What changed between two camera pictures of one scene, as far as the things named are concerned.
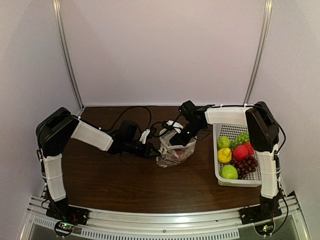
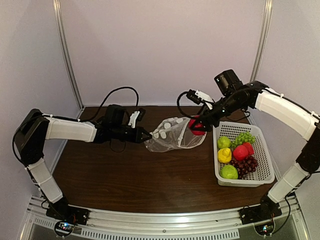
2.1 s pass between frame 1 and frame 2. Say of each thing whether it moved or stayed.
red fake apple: stayed
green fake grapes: stayed
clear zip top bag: moved
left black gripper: moved
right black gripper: moved
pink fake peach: stayed
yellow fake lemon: stayed
